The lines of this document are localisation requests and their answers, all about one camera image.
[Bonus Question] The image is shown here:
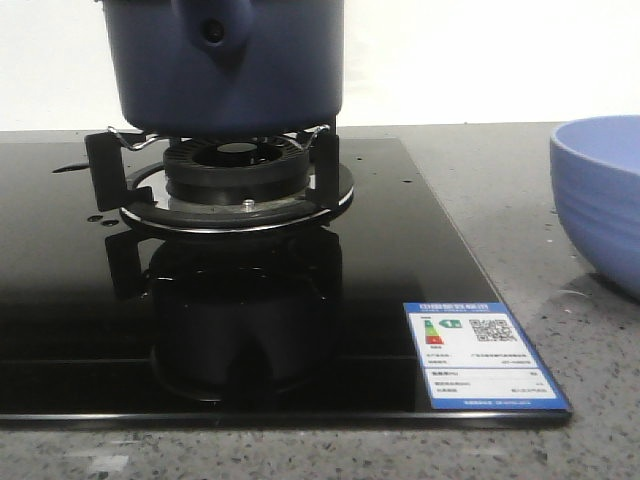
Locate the light blue bowl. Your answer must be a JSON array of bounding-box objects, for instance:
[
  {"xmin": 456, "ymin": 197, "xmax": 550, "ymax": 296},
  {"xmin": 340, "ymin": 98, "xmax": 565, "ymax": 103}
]
[{"xmin": 550, "ymin": 115, "xmax": 639, "ymax": 297}]

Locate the black right pot support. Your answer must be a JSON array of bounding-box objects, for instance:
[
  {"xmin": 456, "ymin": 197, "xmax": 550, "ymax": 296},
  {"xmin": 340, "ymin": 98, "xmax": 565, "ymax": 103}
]
[{"xmin": 85, "ymin": 125, "xmax": 352, "ymax": 215}]

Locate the black right gas burner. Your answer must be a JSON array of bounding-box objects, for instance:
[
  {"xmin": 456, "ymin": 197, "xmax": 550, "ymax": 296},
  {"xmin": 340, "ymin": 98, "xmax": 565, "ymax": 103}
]
[{"xmin": 120, "ymin": 132, "xmax": 354, "ymax": 235}]

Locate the blue energy label sticker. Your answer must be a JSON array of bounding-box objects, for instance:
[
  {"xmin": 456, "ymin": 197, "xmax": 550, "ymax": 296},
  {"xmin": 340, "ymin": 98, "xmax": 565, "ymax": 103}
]
[{"xmin": 404, "ymin": 302, "xmax": 570, "ymax": 412}]

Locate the black glass gas cooktop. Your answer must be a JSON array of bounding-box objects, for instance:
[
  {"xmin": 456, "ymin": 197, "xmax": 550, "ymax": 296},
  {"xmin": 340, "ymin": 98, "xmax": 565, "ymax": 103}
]
[{"xmin": 1, "ymin": 137, "xmax": 572, "ymax": 430}]

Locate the blue saucepan with handle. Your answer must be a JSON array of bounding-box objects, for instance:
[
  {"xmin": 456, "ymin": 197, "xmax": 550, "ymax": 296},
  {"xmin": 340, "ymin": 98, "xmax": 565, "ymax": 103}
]
[{"xmin": 103, "ymin": 0, "xmax": 344, "ymax": 137}]

